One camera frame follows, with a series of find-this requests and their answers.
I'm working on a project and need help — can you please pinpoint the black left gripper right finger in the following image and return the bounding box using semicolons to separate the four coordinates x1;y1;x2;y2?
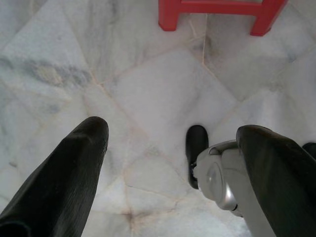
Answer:
236;124;316;237

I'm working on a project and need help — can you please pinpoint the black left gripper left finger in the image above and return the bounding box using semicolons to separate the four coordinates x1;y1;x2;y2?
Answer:
0;115;110;237

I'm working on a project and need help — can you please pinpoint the black robot right foot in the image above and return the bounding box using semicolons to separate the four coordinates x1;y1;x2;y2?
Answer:
302;142;316;160

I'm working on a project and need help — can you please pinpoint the black robot foot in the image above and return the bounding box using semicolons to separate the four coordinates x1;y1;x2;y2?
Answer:
302;142;316;160
185;125;209;190

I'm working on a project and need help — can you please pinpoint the silver robot left leg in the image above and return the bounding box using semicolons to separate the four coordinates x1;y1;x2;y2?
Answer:
193;139;272;237

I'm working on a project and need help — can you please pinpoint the black robot left foot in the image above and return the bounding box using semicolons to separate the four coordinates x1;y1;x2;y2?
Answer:
185;125;209;190

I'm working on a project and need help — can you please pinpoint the red plastic stool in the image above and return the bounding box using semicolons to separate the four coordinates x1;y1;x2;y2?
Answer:
158;0;289;37

